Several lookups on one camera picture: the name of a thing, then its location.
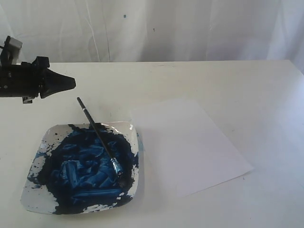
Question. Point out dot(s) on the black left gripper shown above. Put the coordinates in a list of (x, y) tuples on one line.
[(30, 80)]

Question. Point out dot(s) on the black paintbrush silver ferrule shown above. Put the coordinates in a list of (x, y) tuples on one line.
[(115, 164)]

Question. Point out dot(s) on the white backdrop cloth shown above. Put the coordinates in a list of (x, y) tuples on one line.
[(155, 30)]

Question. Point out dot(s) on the white plate with blue paint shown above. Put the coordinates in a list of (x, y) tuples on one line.
[(72, 173)]

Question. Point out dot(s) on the white paper sheet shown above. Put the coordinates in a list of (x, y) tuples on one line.
[(188, 152)]

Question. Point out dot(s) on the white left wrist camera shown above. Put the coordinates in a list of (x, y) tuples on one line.
[(11, 51)]

